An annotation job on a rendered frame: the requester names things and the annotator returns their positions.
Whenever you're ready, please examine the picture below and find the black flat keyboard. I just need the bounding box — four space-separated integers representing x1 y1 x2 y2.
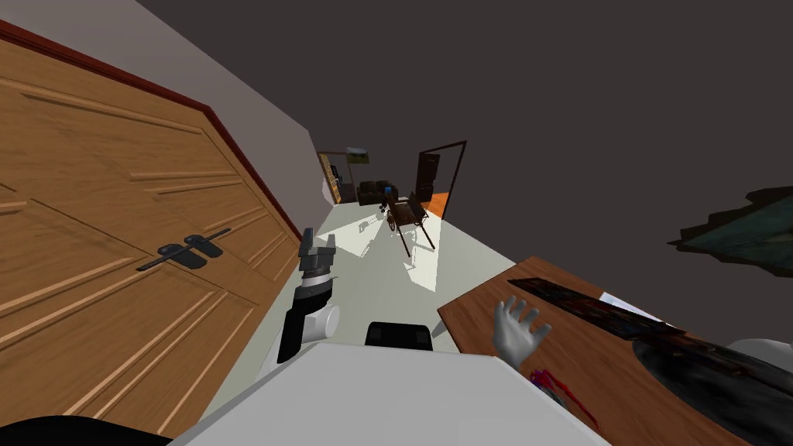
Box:
506 276 688 341

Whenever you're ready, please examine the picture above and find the white paper sheet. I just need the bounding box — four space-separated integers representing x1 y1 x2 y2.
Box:
597 293 665 328

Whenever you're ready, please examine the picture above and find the dark sofa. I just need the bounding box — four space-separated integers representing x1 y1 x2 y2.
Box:
356 179 399 208

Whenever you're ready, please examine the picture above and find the dark framed wall picture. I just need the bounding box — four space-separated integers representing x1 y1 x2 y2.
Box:
666 185 793 279

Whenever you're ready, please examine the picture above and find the brown wooden chair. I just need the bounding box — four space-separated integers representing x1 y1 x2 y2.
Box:
385 191 438 259

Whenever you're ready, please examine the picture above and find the grey hand sculpture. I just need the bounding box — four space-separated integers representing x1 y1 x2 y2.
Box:
492 295 553 372

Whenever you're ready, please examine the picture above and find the red thin object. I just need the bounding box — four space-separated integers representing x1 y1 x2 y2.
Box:
528 368 603 434

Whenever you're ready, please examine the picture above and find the brown wooden shelf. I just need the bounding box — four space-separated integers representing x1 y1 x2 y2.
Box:
316 151 344 206

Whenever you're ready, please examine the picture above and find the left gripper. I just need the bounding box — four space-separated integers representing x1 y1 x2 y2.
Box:
299 227 338 282

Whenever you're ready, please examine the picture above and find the brown wooden door leaf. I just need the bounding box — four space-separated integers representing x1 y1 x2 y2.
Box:
0 36 304 437

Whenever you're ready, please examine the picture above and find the brown wooden table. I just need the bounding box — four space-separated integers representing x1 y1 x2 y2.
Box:
436 255 754 446

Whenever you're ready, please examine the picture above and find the dark brown open door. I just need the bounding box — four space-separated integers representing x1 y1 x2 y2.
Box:
414 139 469 219

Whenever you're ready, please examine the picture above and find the black door handle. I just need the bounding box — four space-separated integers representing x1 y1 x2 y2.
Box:
136 227 233 273

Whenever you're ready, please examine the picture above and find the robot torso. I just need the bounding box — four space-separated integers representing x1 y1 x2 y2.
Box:
166 321 616 446

